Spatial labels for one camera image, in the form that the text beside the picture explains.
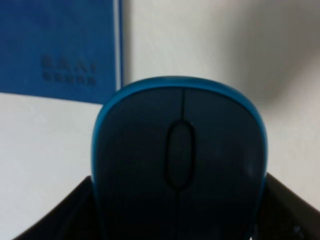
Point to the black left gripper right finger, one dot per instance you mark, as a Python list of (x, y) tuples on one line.
[(283, 215)]

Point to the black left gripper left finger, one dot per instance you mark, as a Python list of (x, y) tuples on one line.
[(75, 218)]

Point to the black teal wireless mouse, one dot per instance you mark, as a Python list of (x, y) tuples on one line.
[(178, 158)]

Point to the dark blue hardcover notebook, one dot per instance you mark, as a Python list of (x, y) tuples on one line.
[(61, 49)]

